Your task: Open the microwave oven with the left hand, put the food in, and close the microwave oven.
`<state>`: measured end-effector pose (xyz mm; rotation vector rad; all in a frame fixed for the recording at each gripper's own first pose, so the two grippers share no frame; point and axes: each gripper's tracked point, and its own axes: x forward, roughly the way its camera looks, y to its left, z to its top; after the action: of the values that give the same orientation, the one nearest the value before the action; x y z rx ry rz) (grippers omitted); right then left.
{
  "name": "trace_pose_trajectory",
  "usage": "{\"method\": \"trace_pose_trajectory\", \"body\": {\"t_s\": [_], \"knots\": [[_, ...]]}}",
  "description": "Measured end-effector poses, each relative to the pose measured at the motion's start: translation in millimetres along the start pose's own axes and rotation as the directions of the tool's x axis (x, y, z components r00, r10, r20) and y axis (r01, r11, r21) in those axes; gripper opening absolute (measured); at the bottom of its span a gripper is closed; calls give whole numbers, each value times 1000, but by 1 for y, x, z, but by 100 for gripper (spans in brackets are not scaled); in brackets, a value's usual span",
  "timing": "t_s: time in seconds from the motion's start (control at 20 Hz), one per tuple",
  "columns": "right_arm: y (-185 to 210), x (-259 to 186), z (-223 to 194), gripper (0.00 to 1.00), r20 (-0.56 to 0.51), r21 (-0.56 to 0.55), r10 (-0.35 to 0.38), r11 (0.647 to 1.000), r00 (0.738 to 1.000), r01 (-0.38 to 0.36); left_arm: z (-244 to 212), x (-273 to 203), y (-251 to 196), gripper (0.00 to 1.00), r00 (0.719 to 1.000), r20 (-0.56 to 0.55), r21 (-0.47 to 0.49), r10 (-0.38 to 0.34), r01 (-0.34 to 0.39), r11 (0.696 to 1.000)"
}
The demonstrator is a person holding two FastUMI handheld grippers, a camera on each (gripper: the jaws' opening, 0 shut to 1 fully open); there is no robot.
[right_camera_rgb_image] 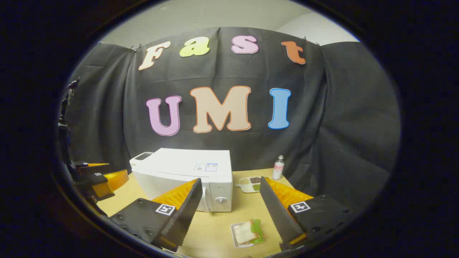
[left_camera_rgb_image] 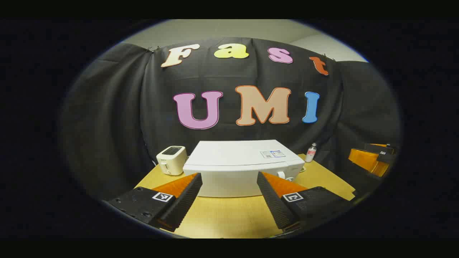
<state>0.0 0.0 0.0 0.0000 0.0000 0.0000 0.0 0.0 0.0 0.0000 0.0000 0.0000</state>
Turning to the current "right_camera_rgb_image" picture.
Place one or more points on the small pink label bottle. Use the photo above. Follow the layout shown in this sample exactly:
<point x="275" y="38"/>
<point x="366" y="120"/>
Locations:
<point x="278" y="170"/>

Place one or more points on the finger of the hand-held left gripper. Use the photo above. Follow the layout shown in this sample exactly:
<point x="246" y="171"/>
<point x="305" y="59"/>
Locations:
<point x="86" y="166"/>
<point x="107" y="182"/>

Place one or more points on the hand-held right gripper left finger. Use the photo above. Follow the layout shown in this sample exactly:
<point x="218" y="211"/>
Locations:
<point x="186" y="215"/>

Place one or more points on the lettuce sandwich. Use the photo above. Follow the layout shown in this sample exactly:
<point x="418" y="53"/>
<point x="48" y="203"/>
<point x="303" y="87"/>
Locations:
<point x="247" y="231"/>

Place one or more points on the white microwave oven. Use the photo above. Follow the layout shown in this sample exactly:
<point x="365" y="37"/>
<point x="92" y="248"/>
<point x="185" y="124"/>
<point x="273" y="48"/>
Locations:
<point x="179" y="168"/>

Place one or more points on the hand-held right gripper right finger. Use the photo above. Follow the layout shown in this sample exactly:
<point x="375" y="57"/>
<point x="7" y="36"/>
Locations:
<point x="278" y="215"/>

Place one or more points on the small white plate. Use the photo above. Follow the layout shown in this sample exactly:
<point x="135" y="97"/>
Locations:
<point x="236" y="243"/>

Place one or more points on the black backdrop cloth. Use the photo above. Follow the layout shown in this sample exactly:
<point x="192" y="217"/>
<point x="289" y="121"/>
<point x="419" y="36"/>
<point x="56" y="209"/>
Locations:
<point x="322" y="107"/>

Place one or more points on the white divided grain tray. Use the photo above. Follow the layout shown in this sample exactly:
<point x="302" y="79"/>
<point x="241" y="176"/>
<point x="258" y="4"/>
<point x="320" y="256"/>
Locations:
<point x="247" y="186"/>

